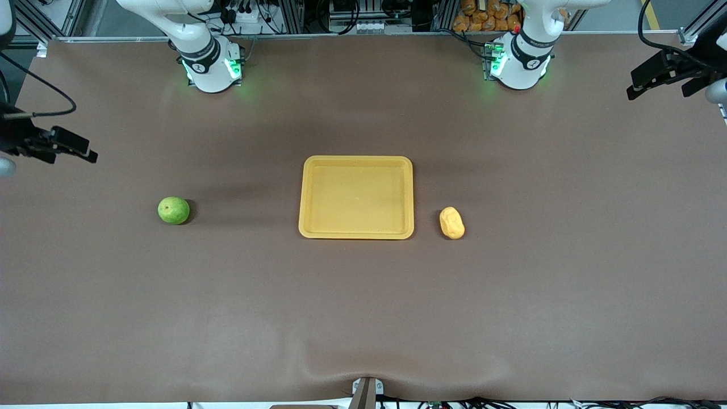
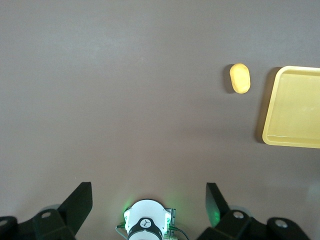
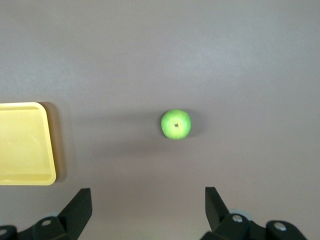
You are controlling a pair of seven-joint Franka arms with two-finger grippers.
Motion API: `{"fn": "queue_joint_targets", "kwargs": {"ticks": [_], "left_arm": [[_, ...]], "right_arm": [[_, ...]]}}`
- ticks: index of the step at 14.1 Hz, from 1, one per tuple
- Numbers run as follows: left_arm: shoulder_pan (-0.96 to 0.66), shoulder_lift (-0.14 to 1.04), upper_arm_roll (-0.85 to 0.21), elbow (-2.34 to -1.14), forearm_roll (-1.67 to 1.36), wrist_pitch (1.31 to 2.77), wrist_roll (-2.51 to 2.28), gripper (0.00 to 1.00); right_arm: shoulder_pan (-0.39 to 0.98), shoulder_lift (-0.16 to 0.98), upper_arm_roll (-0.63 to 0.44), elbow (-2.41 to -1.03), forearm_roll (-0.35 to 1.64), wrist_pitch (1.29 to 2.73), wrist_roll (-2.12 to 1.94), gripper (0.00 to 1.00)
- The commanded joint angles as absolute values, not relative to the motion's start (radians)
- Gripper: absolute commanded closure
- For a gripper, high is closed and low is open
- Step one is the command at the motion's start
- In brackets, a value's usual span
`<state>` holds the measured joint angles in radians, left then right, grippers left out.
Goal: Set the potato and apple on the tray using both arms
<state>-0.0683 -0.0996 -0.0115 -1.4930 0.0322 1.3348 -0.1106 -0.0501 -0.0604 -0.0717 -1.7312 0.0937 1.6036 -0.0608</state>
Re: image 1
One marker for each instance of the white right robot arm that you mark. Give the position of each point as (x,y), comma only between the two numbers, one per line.
(207,62)

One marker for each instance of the yellow plastic tray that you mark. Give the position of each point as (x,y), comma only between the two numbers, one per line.
(356,199)

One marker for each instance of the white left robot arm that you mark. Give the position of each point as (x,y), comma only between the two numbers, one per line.
(519,62)

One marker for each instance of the brown table mat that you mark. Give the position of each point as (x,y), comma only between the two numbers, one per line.
(363,312)

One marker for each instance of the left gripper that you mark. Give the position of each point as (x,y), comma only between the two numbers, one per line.
(692,64)

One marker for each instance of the aluminium frame strut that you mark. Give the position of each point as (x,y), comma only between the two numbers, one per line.
(696,28)
(34,23)

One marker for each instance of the white power strip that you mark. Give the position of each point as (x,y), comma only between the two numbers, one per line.
(247,23)

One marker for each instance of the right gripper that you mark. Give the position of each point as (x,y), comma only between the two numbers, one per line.
(16,137)

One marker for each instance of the yellow potato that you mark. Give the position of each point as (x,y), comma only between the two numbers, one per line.
(452,222)

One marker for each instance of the aluminium frame post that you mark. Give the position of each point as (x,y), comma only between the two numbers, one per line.
(294,14)
(444,14)

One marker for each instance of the grey control box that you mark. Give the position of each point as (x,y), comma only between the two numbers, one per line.
(358,11)

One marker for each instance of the bag of orange bread rolls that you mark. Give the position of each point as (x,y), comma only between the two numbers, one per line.
(483,20)

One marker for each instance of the green apple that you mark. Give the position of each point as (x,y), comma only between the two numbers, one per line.
(173,211)

